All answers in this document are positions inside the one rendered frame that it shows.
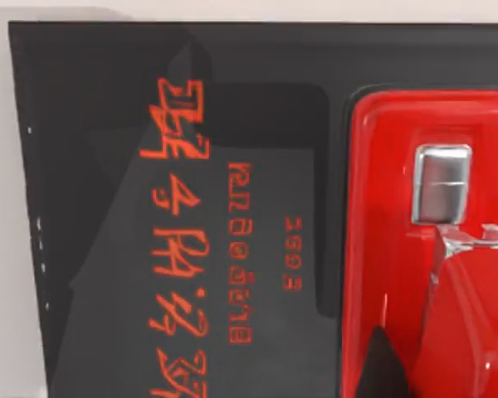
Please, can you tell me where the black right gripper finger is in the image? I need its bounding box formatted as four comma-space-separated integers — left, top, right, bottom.
351, 324, 412, 398

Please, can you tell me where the red stapler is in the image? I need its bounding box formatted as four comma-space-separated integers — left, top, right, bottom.
343, 87, 498, 398

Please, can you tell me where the black board with red lettering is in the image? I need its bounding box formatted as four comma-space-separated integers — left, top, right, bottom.
7, 20, 498, 398

